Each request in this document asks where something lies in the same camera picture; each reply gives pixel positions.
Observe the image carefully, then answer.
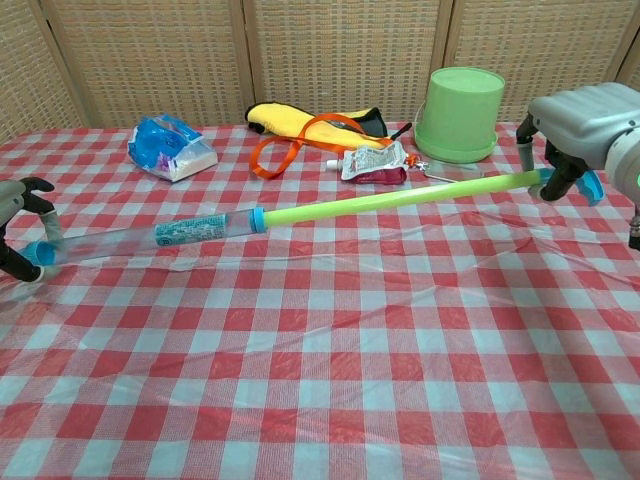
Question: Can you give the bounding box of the blue plastic package bag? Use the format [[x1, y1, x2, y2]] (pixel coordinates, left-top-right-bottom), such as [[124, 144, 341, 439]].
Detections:
[[127, 114, 219, 184]]

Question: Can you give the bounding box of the orange lanyard strap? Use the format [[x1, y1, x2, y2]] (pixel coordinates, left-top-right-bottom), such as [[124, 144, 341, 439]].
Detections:
[[249, 113, 426, 181]]

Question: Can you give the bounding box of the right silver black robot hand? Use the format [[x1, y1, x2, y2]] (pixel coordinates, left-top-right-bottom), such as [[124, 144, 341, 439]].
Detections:
[[516, 82, 640, 202]]

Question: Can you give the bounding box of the woven bamboo screen panel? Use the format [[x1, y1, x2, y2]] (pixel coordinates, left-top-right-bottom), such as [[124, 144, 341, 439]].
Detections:
[[0, 0, 89, 146], [39, 0, 264, 130], [243, 0, 454, 126], [443, 0, 640, 124], [617, 29, 640, 94]]

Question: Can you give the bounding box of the yellow black cloth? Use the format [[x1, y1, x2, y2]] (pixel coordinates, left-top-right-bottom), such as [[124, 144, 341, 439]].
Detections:
[[244, 102, 389, 149]]

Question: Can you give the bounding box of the green plastic bucket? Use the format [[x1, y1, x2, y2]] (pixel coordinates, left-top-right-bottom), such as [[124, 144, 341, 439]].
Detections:
[[412, 67, 506, 164]]

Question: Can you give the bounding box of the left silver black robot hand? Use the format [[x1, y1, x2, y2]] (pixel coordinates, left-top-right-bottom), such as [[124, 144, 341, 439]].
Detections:
[[0, 177, 64, 284]]

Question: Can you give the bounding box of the green blue water squirter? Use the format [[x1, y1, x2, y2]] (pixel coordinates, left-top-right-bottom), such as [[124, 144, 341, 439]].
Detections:
[[19, 167, 605, 269]]

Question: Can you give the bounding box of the red white checkered tablecloth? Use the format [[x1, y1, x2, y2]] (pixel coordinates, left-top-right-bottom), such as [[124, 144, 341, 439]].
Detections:
[[0, 122, 640, 480]]

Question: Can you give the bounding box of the clear badge holder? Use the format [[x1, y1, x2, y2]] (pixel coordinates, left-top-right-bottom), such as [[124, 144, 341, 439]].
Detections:
[[422, 159, 486, 184]]

